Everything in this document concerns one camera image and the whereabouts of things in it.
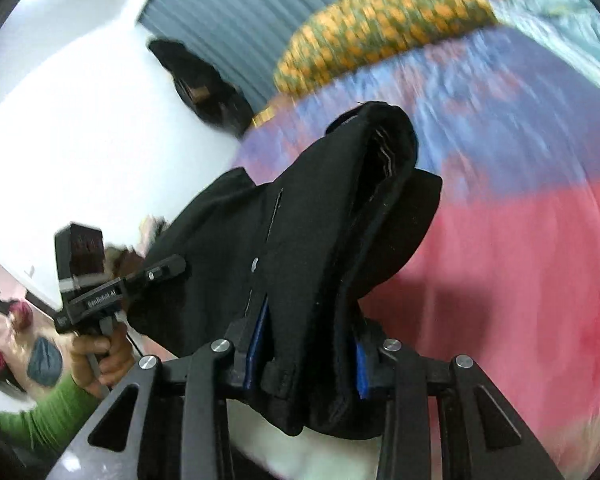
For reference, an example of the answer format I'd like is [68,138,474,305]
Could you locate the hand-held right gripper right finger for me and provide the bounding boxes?
[351,324,566,480]

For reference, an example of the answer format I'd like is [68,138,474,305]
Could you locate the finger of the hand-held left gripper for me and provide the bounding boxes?
[122,254,187,306]

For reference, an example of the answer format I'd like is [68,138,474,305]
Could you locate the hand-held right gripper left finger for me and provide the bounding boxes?
[45,304,272,480]

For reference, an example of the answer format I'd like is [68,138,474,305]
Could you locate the black pants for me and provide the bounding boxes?
[125,101,443,438]

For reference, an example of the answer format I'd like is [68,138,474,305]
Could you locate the person's left hand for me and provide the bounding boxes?
[71,330,136,398]

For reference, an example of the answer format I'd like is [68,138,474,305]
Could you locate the pile of mixed clothes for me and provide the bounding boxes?
[137,215,173,251]

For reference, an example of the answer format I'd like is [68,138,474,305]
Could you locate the pink printed cloth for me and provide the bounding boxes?
[0,295,63,401]

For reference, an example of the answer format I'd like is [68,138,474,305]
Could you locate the colourful satin quilt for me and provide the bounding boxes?
[230,25,600,480]

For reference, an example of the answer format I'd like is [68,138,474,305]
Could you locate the blue-grey curtain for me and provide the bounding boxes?
[137,0,461,106]

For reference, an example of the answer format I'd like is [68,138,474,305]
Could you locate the orange floral green pillow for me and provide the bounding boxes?
[272,0,501,96]

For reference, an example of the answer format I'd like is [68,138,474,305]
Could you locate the teal floral pillow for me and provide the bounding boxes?
[490,0,600,86]

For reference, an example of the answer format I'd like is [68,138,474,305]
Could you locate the black bag on wall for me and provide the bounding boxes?
[147,37,256,136]

